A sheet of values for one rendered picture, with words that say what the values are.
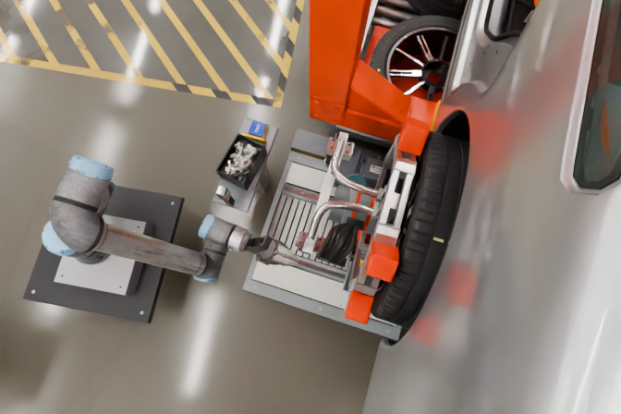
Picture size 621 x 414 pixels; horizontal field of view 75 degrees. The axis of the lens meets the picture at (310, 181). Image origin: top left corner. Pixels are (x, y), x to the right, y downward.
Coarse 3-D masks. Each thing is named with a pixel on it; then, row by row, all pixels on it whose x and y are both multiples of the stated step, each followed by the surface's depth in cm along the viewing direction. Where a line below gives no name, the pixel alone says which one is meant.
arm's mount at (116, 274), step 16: (112, 224) 187; (128, 224) 187; (144, 224) 187; (64, 256) 183; (112, 256) 183; (64, 272) 181; (80, 272) 181; (96, 272) 181; (112, 272) 181; (128, 272) 181; (96, 288) 179; (112, 288) 179; (128, 288) 181
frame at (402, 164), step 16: (384, 160) 157; (400, 160) 120; (384, 176) 160; (400, 176) 120; (384, 208) 116; (400, 208) 116; (384, 224) 114; (400, 224) 115; (384, 240) 115; (352, 272) 153; (352, 288) 133; (368, 288) 124
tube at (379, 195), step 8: (336, 144) 133; (344, 144) 134; (336, 152) 132; (336, 160) 131; (336, 168) 130; (336, 176) 130; (344, 176) 130; (344, 184) 130; (352, 184) 129; (360, 184) 130; (360, 192) 129; (368, 192) 128; (376, 192) 128; (384, 192) 121; (376, 200) 129
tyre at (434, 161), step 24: (432, 144) 122; (456, 144) 125; (432, 168) 115; (456, 168) 115; (432, 192) 111; (456, 192) 112; (432, 216) 109; (456, 216) 109; (408, 240) 111; (432, 240) 109; (408, 264) 110; (432, 264) 109; (384, 288) 123; (408, 288) 113; (384, 312) 123; (408, 312) 119
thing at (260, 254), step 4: (248, 236) 148; (244, 240) 147; (248, 240) 149; (272, 240) 149; (244, 244) 147; (248, 244) 149; (272, 244) 148; (240, 248) 147; (244, 248) 148; (268, 248) 147; (272, 248) 148; (276, 248) 149; (252, 252) 152; (256, 252) 151; (260, 252) 146; (264, 252) 146; (268, 252) 147; (272, 252) 147; (256, 256) 148; (260, 256) 147; (264, 256) 146; (268, 256) 146; (272, 256) 147; (256, 260) 152; (260, 260) 151; (268, 264) 152
